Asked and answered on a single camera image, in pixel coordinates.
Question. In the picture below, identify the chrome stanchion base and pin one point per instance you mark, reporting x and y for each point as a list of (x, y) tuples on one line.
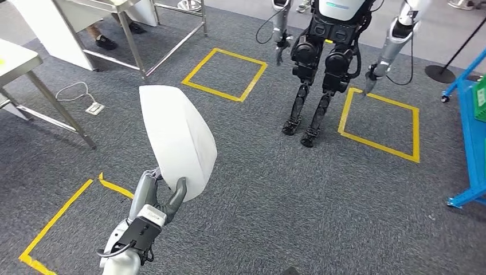
[(190, 5)]

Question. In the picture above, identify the black humanoid robot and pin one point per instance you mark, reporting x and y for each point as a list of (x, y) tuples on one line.
[(334, 49)]

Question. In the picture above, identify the white curved plastic part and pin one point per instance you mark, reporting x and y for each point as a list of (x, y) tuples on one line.
[(178, 140)]

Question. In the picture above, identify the steel workbench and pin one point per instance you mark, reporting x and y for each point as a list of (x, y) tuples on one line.
[(129, 34), (19, 60)]

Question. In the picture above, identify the white power strip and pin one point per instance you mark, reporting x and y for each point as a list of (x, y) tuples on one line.
[(95, 108)]

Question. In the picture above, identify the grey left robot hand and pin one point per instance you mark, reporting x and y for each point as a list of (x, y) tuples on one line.
[(144, 193)]

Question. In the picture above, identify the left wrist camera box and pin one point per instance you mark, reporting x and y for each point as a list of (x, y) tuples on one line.
[(144, 227)]

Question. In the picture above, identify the black robot foot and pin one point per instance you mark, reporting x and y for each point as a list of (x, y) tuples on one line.
[(290, 271)]

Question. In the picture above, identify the black stanchion pole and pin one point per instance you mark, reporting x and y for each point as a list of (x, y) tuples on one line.
[(438, 74)]

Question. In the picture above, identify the blue metal shelf rack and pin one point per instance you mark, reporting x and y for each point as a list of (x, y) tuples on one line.
[(472, 151)]

